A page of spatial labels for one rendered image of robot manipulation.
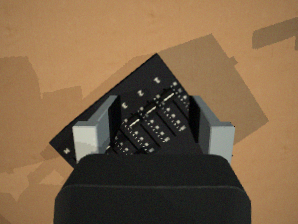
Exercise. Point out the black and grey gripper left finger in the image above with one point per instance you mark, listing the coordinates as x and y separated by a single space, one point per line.
93 136

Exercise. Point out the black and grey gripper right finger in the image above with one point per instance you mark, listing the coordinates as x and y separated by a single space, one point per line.
214 137

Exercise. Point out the black lighting desk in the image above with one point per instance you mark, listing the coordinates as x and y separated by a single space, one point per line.
154 112

